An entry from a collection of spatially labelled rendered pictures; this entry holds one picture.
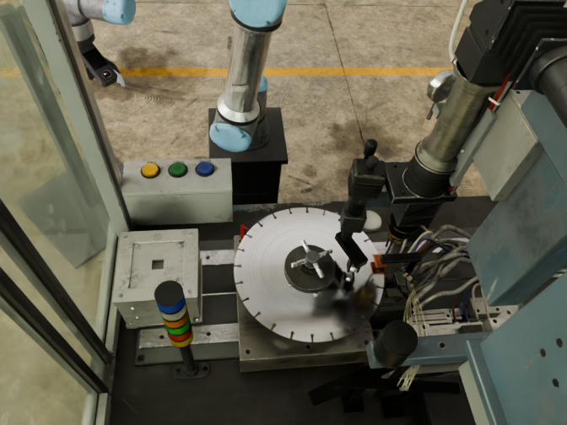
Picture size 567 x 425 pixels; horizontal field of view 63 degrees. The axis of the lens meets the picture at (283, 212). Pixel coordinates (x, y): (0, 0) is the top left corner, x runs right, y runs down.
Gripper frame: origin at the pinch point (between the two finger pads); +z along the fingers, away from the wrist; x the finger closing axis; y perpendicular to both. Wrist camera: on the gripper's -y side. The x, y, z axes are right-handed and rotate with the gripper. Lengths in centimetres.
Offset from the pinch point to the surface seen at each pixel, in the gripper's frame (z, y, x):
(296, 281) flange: -5, -80, 3
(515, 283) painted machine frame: -38, -110, -4
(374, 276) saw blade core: -4, -90, -11
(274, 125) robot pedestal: 16, -28, -43
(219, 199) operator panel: 5.5, -46.3, -3.9
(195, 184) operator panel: 1.3, -40.9, -0.5
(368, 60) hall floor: 91, 27, -190
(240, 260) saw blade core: -4, -68, 8
